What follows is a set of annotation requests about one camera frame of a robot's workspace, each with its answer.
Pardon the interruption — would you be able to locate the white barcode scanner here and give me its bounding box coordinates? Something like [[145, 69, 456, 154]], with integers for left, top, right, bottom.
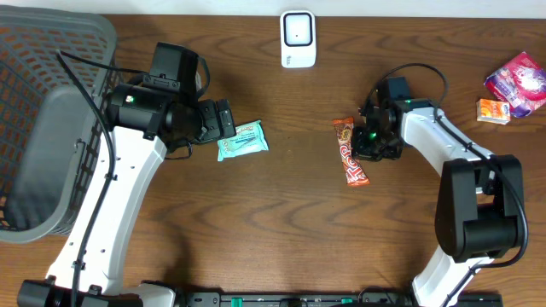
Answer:
[[280, 10, 317, 69]]

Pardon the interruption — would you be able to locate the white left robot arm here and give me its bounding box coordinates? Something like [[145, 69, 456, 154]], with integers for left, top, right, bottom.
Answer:
[[17, 84, 235, 306]]

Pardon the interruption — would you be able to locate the mint green wipes pack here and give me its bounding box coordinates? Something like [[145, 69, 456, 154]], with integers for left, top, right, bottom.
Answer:
[[218, 120, 269, 162]]

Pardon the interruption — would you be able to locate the red orange chocolate bar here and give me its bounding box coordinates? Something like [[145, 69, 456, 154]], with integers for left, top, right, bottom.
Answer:
[[333, 117, 370, 187]]

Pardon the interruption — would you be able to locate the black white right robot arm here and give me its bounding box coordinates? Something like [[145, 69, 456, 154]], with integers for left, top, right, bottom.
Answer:
[[353, 99, 529, 306]]

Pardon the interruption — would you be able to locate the orange white tissue pack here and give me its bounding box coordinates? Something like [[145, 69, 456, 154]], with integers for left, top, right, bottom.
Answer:
[[476, 99, 511, 125]]

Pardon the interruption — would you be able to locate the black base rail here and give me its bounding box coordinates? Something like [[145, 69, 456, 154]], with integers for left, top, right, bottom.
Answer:
[[183, 291, 504, 307]]

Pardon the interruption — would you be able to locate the dark grey plastic basket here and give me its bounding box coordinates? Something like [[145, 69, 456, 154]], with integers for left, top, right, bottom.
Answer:
[[1, 5, 121, 244]]

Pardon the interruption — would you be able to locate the red purple pad pack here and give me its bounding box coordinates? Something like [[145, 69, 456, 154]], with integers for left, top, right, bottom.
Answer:
[[484, 51, 545, 118]]

